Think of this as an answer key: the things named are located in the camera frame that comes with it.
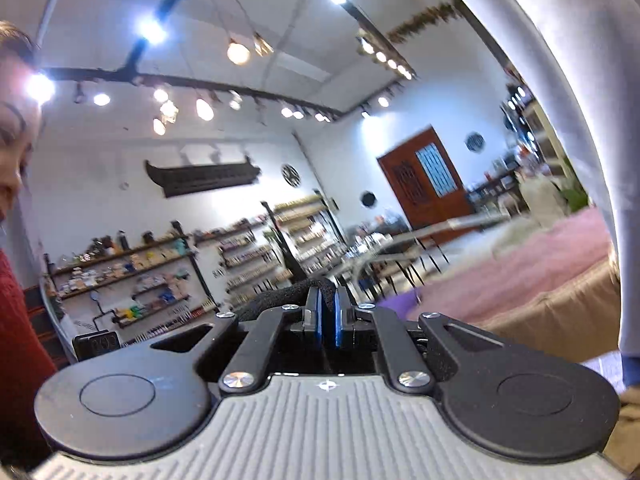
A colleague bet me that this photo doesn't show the person's head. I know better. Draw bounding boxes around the person's head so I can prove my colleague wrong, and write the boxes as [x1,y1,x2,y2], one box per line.
[0,20,43,223]

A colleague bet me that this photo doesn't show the blue patterned blanket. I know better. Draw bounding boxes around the blue patterned blanket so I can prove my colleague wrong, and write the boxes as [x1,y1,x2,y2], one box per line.
[580,351,626,397]

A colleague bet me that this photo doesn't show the black power strip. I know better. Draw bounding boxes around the black power strip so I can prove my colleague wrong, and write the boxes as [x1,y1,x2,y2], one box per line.
[72,330,121,362]

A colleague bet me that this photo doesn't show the brown wooden door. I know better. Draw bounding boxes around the brown wooden door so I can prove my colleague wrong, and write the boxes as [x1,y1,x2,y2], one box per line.
[376,126,476,231]

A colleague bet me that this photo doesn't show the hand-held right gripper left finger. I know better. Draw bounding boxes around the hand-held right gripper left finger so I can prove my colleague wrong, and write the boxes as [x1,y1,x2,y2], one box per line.
[150,286,326,394]

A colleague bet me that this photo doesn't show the wall shelves with goods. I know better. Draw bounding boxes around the wall shelves with goods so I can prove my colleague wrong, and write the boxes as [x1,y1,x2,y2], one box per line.
[42,229,221,352]

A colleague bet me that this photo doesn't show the white cloth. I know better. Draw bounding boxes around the white cloth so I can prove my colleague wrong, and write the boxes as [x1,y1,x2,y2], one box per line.
[425,0,640,392]

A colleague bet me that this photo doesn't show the grey table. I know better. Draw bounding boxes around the grey table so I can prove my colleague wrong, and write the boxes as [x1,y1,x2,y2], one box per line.
[345,212,508,283]

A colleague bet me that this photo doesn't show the dark roof-shaped wall ornament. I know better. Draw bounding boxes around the dark roof-shaped wall ornament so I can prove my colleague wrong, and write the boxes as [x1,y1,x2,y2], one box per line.
[144,156,262,199]

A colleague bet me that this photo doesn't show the shelving unit with goods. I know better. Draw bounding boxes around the shelving unit with goods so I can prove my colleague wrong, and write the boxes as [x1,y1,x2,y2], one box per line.
[192,194,347,311]

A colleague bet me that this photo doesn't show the beige fluffy cloth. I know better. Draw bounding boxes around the beige fluffy cloth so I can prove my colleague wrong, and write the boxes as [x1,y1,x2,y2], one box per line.
[517,172,569,229]

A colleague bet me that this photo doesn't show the purple cloth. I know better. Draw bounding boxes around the purple cloth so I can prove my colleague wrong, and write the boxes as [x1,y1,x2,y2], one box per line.
[372,287,426,312]

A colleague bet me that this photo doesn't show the black garment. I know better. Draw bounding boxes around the black garment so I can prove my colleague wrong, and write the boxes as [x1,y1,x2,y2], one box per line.
[234,277,337,322]

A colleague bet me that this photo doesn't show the black ceiling light track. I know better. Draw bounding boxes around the black ceiling light track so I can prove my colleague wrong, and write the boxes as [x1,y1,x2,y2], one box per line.
[42,0,418,121]

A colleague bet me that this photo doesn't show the green plant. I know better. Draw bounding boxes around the green plant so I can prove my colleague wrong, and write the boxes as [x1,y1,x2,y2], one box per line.
[560,159,592,212]

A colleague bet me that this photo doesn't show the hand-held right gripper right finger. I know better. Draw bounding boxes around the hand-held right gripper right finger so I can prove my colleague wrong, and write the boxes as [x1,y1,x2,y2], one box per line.
[334,286,506,395]

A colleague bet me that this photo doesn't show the dried plant garland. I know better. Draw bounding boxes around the dried plant garland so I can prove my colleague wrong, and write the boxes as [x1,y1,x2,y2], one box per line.
[387,2,464,44]

